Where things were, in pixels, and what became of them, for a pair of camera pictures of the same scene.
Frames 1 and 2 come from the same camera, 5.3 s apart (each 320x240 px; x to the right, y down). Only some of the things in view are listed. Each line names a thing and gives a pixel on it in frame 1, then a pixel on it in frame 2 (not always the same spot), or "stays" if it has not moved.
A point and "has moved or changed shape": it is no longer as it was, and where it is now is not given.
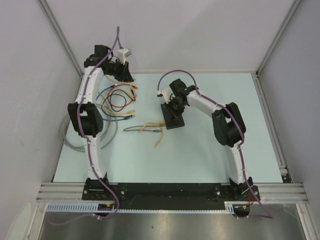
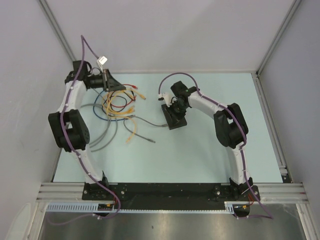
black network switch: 172,120 stays
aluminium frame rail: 295,192 stays
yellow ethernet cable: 111,111 has moved or changed shape
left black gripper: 124,75 → 109,83
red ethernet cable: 134,87 stays
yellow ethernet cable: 157,123 → 134,132
